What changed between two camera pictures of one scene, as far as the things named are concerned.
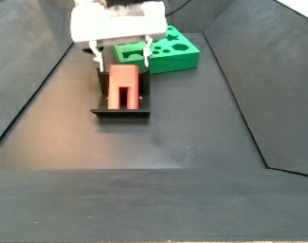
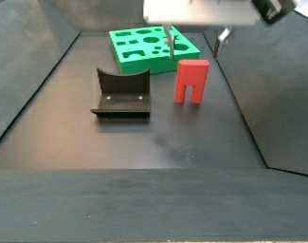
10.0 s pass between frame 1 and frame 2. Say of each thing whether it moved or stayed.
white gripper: moved
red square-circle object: moved
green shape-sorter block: stayed
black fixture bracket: stayed
